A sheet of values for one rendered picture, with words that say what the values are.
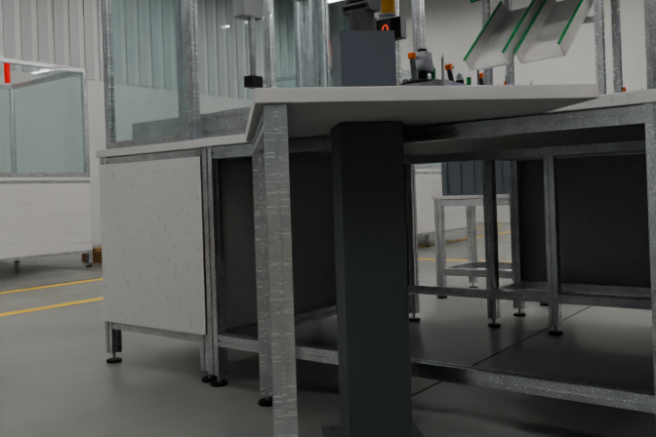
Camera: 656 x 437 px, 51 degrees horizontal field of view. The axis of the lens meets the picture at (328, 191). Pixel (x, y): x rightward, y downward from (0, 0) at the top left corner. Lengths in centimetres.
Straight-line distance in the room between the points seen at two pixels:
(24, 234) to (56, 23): 473
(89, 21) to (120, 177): 860
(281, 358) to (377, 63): 79
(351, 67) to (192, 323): 121
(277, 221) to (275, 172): 10
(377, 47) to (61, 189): 567
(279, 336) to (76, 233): 599
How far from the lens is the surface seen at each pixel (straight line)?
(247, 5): 309
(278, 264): 135
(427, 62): 219
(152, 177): 267
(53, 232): 713
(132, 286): 280
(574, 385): 180
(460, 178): 417
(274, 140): 135
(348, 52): 176
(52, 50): 1093
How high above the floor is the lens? 65
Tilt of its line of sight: level
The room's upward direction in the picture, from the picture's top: 2 degrees counter-clockwise
